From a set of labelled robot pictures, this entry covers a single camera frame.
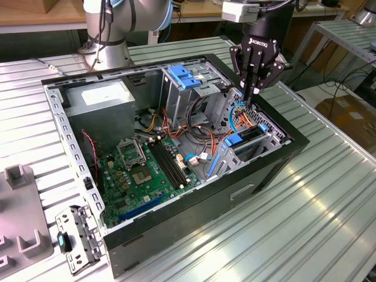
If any CPU socket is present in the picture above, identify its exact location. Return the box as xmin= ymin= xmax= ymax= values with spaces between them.
xmin=130 ymin=166 xmax=153 ymax=186

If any metal socket cover frame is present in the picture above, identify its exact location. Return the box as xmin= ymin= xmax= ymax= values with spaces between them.
xmin=116 ymin=137 xmax=147 ymax=170

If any hard disk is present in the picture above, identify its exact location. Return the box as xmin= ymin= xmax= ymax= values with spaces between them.
xmin=206 ymin=123 xmax=270 ymax=179

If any black cable with metal connector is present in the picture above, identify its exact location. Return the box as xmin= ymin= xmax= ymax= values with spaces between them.
xmin=35 ymin=0 xmax=114 ymax=76

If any blue expansion slot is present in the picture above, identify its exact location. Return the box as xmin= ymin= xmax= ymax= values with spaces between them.
xmin=119 ymin=192 xmax=165 ymax=223

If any green motherboard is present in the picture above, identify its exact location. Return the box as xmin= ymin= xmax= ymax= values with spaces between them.
xmin=98 ymin=136 xmax=203 ymax=229

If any long wooden desk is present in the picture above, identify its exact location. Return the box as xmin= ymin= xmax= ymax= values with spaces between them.
xmin=0 ymin=0 xmax=352 ymax=56

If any grey metal disk bay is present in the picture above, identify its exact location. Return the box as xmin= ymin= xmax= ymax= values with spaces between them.
xmin=203 ymin=126 xmax=284 ymax=182

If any metal slat side table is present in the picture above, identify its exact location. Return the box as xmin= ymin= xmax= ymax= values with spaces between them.
xmin=286 ymin=19 xmax=376 ymax=86

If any thin wire with white plug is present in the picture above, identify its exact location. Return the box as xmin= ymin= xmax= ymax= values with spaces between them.
xmin=185 ymin=152 xmax=213 ymax=167

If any orange red power wire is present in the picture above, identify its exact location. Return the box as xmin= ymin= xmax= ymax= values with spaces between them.
xmin=234 ymin=109 xmax=259 ymax=127

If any grey parts rack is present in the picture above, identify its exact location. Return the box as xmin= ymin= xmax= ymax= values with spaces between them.
xmin=0 ymin=164 xmax=55 ymax=280

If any black open PC case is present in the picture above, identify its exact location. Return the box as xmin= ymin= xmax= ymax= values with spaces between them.
xmin=40 ymin=52 xmax=311 ymax=279

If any black RAM slot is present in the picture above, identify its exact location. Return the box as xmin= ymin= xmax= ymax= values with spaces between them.
xmin=148 ymin=140 xmax=182 ymax=190
xmin=156 ymin=138 xmax=189 ymax=185

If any grey card retainer bracket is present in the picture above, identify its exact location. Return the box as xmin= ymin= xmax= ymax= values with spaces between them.
xmin=55 ymin=205 xmax=106 ymax=276

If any grey power supply unit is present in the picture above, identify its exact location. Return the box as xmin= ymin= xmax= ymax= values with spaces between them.
xmin=63 ymin=79 xmax=136 ymax=150

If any multicolour wire bundle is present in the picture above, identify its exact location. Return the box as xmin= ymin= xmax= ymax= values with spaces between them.
xmin=133 ymin=107 xmax=231 ymax=161

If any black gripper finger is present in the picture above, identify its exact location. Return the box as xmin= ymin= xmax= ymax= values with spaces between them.
xmin=229 ymin=44 xmax=253 ymax=104
xmin=251 ymin=51 xmax=286 ymax=106

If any grey optical drive cage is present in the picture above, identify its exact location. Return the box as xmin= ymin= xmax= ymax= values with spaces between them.
xmin=160 ymin=61 xmax=230 ymax=127

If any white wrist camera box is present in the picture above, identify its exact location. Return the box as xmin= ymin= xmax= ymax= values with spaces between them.
xmin=221 ymin=1 xmax=262 ymax=24

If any black clip with blue mark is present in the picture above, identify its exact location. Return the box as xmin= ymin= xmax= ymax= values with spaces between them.
xmin=57 ymin=231 xmax=73 ymax=253

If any brown cardboard box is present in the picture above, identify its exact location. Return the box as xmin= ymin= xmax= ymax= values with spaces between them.
xmin=315 ymin=93 xmax=376 ymax=147

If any blue data wire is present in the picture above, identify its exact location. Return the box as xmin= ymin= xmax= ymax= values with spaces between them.
xmin=230 ymin=100 xmax=247 ymax=130

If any blue plastic drive latch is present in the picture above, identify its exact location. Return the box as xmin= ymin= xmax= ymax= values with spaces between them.
xmin=169 ymin=65 xmax=200 ymax=90

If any red black fan wire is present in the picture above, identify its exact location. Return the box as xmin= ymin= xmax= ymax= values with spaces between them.
xmin=81 ymin=131 xmax=100 ymax=179

